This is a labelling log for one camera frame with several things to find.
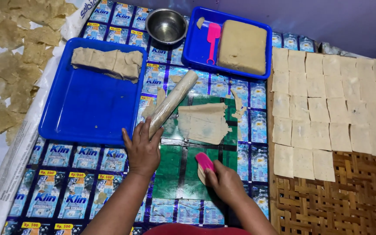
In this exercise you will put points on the person's right hand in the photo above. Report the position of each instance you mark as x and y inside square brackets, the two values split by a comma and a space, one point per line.
[227, 186]

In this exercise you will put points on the person's left hand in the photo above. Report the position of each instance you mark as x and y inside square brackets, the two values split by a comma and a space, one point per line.
[144, 153]

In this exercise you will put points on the pink plastic scraper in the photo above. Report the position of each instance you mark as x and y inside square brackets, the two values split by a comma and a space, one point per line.
[204, 161]

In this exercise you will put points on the plastic-wrapped rolling pin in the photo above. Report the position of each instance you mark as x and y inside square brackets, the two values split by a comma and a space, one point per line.
[175, 96]

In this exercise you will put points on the small round dough piece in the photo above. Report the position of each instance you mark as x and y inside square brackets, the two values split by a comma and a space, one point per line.
[201, 176]

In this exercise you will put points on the green plastic sheet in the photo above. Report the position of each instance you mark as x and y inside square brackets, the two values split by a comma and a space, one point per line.
[171, 169]

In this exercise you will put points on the beige dough scrap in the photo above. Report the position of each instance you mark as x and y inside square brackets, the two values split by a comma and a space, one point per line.
[238, 104]
[176, 78]
[101, 198]
[155, 102]

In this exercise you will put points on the person's red clothing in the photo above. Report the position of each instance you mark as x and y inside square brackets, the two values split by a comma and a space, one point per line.
[194, 229]

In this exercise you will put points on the flattened torn dough sheet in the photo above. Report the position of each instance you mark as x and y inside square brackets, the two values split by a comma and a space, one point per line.
[204, 124]

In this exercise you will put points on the large blue plastic tray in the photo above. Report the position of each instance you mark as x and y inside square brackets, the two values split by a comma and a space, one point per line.
[90, 107]

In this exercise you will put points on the blue printed sachet mat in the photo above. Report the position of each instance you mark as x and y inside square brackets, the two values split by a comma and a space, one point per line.
[77, 189]

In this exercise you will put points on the folded beige dough slab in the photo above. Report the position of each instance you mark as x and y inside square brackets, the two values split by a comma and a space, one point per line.
[109, 62]

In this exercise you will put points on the woven bamboo tray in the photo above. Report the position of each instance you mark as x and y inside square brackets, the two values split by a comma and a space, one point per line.
[338, 205]

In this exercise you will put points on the small blue plastic tray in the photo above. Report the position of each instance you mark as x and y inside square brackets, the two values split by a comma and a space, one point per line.
[197, 49]

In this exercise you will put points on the steel bowl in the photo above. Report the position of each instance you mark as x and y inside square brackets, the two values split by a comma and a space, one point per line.
[166, 26]

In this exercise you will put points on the white woven sack sheet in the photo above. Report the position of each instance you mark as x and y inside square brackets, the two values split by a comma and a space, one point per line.
[15, 163]

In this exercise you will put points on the rows of square dough sheets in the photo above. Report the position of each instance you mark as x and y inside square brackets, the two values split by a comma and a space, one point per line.
[331, 107]

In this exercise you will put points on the pink plastic spatula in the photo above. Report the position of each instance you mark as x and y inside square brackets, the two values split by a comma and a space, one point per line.
[213, 34]

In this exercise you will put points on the thick beige dough block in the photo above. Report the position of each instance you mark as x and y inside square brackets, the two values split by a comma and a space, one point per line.
[242, 47]

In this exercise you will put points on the tiny dough bit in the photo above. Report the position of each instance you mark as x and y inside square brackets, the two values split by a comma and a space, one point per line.
[200, 22]

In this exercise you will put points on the heap of dried crackers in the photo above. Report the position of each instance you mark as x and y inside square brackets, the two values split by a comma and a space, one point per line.
[8, 65]

